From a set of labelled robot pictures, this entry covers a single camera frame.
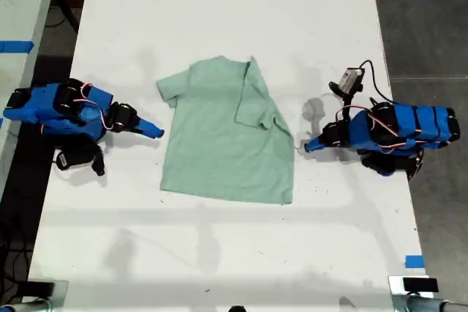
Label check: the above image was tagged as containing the pale green T-shirt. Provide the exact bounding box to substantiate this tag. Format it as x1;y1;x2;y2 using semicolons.
156;55;296;206

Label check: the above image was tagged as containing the long blue tape strip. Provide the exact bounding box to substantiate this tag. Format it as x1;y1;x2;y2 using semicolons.
0;39;36;54

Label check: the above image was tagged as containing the short blue tape piece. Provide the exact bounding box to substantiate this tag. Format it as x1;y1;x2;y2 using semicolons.
404;254;426;270

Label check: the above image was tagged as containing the white side table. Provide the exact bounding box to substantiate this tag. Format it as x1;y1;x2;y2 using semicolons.
0;0;61;196

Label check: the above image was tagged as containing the small black box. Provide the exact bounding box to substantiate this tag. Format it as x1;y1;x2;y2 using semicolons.
20;281;56;299
402;277;439;293

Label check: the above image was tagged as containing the black camera stalk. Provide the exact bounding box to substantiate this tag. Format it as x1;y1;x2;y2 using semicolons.
328;80;364;116
90;143;107;178

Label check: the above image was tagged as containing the grey camera box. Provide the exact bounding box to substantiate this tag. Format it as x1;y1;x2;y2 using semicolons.
339;67;366;94

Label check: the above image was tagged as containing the black camera box white label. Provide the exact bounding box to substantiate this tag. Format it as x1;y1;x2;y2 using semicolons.
53;140;97;172

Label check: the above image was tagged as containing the black camera cable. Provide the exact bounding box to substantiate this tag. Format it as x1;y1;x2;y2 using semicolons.
358;58;392;105

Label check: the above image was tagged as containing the silver metal bracket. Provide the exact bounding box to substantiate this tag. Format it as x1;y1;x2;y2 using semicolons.
388;275;468;312
0;280;69;312

